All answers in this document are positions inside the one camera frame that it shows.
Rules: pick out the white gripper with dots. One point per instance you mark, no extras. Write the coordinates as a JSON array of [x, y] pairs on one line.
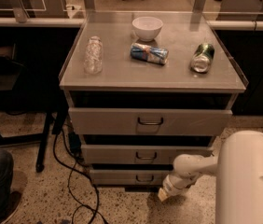
[[173, 185]]

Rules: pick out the grey drawer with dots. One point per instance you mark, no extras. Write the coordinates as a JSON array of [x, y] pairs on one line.
[[111, 154], [128, 177], [133, 121]]

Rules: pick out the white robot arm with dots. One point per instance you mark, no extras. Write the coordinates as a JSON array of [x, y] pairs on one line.
[[238, 169]]

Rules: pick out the grey drawer cabinet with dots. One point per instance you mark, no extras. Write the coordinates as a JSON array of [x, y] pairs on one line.
[[125, 82]]

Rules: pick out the black power adapter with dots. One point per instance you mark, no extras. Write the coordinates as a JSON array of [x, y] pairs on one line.
[[74, 143]]

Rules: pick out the green soda can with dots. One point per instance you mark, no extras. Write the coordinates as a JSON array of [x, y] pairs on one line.
[[203, 57]]

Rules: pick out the blue crushed can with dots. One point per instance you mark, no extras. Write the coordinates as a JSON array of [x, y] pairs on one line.
[[149, 54]]

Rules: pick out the brown shoe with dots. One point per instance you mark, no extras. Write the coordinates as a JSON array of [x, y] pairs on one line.
[[13, 204]]

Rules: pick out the clear plastic bottle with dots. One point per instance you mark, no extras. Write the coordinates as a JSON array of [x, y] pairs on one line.
[[93, 60]]

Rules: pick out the white bowl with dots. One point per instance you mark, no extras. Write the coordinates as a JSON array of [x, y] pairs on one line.
[[147, 28]]

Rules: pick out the black table frame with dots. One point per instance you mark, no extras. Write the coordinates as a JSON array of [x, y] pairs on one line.
[[29, 83]]

